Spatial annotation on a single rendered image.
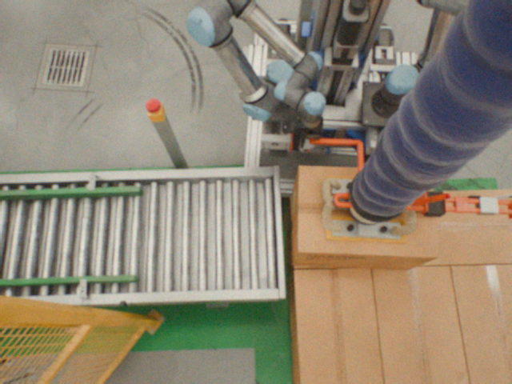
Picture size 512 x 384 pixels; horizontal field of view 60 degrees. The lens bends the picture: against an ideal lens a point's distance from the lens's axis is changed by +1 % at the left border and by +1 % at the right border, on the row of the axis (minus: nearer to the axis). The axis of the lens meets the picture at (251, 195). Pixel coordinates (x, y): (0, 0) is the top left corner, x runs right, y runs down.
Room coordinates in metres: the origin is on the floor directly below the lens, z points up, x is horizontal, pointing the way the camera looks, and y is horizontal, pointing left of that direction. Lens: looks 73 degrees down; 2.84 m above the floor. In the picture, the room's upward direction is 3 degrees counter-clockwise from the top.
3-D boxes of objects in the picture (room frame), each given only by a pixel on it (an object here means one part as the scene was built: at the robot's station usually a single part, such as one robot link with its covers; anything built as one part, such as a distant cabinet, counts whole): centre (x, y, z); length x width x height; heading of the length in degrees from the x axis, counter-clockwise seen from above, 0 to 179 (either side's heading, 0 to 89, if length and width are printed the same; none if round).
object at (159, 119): (1.01, 0.43, 0.50); 0.07 x 0.07 x 1.00; 89
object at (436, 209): (0.47, -0.74, 1.07); 0.10 x 0.08 x 0.06; 174
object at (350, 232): (0.40, -0.49, 0.97); 0.34 x 0.10 x 0.05; 84
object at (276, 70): (1.01, -0.14, 1.20); 0.13 x 0.12 x 0.14; 144
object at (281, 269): (0.50, -0.13, 0.58); 0.70 x 0.03 x 0.06; 179
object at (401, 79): (0.95, -0.64, 1.20); 0.13 x 0.12 x 0.14; 109
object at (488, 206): (0.44, -0.96, 1.07); 0.07 x 0.07 x 0.04; 84
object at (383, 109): (0.95, -0.64, 1.09); 0.15 x 0.15 x 0.10
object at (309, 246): (0.49, -0.50, 0.74); 0.60 x 0.40 x 0.40; 85
